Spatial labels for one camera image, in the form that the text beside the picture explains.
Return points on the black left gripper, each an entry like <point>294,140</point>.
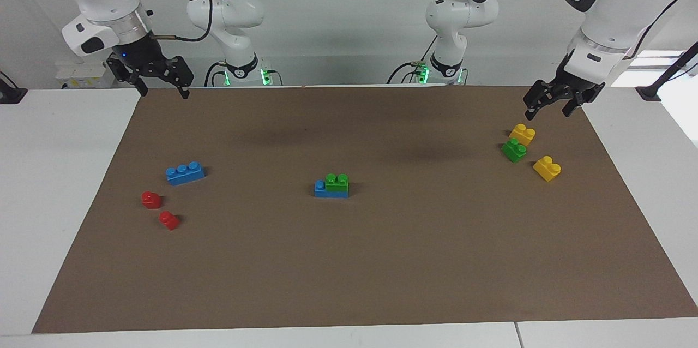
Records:
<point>567,89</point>

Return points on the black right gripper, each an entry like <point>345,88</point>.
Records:
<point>147,61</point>

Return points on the blue three-stud toy block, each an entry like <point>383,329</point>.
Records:
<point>322,190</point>
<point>185,173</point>

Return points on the green two-stud toy block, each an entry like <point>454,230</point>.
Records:
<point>514,150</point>
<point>337,181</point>

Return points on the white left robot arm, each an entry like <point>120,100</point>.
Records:
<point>616,4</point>

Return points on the yellow two-stud toy block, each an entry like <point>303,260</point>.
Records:
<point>547,168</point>
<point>522,134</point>

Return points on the red one-stud toy block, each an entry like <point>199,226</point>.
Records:
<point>151,199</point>
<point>169,221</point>

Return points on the brown table mat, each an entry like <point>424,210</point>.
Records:
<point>349,260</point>

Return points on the black camera stand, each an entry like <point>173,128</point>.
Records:
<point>668,76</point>
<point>11,94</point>

